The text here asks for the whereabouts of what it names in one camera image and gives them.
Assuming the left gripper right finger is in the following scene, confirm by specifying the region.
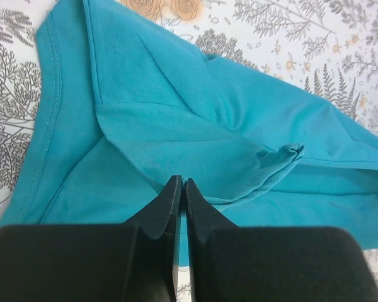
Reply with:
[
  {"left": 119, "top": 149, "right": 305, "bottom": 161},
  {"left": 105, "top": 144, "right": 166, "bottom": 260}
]
[{"left": 185, "top": 179, "right": 378, "bottom": 301}]

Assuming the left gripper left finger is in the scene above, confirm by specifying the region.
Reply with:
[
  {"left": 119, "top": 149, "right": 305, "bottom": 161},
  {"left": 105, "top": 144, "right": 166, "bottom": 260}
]
[{"left": 0, "top": 176, "right": 181, "bottom": 301}]

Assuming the teal t shirt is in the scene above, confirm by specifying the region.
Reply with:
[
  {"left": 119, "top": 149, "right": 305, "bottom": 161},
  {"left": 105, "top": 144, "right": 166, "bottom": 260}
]
[{"left": 0, "top": 1, "right": 378, "bottom": 250}]

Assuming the floral table mat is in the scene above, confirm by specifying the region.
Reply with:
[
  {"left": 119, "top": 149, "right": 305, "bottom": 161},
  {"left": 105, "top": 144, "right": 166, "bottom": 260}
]
[{"left": 0, "top": 1, "right": 378, "bottom": 285}]

